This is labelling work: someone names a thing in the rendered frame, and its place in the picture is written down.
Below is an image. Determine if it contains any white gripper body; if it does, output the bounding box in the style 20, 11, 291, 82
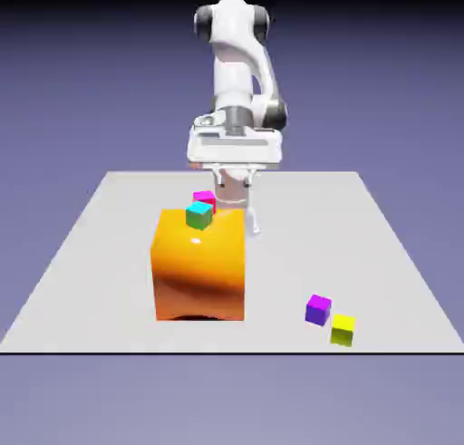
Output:
186, 125, 284, 171

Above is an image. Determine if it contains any small purple cube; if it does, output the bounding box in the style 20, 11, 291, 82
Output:
304, 293, 334, 327

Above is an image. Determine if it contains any small green cube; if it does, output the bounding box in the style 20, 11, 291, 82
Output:
185, 200, 215, 232

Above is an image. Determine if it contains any large orange box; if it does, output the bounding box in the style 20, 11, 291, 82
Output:
150, 208, 247, 323

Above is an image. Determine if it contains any small yellow cube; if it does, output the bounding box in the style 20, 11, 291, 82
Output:
329, 313, 357, 348

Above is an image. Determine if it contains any small pink cube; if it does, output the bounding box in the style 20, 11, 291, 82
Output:
192, 189, 218, 215

